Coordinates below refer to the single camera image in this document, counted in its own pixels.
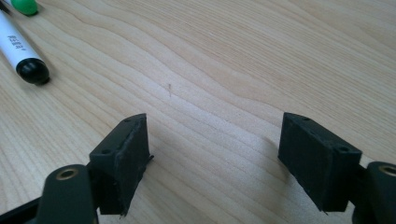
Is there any green marker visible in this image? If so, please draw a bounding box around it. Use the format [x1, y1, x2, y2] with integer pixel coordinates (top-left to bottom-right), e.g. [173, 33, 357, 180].
[4, 0, 39, 17]

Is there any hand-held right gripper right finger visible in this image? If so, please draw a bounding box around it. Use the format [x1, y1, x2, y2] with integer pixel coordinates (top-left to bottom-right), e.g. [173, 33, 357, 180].
[277, 111, 363, 214]

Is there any black marker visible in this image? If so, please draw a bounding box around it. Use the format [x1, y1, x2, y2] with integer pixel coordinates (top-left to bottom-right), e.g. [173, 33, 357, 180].
[0, 8, 50, 86]

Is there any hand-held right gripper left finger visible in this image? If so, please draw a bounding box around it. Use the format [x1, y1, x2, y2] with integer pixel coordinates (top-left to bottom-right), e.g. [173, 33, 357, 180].
[88, 112, 153, 217]

